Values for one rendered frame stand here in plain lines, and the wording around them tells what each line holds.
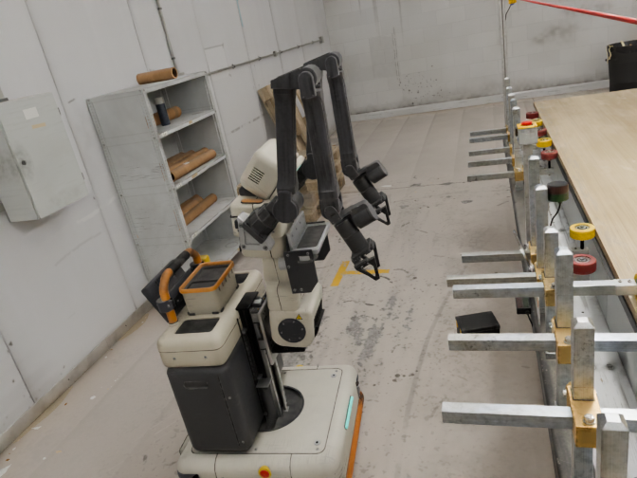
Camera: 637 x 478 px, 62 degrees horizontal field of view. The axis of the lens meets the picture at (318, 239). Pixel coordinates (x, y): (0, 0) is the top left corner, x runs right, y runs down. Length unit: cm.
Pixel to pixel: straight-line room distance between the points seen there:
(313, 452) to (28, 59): 270
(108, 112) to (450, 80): 669
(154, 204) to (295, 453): 223
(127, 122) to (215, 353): 218
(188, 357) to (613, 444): 141
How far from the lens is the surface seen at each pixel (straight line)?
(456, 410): 115
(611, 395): 175
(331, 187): 153
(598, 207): 225
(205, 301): 199
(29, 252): 339
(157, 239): 393
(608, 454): 92
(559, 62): 949
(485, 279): 182
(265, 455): 215
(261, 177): 173
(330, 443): 212
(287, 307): 190
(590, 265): 180
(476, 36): 936
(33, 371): 343
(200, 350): 191
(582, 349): 110
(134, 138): 374
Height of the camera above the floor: 172
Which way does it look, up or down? 22 degrees down
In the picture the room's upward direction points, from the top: 11 degrees counter-clockwise
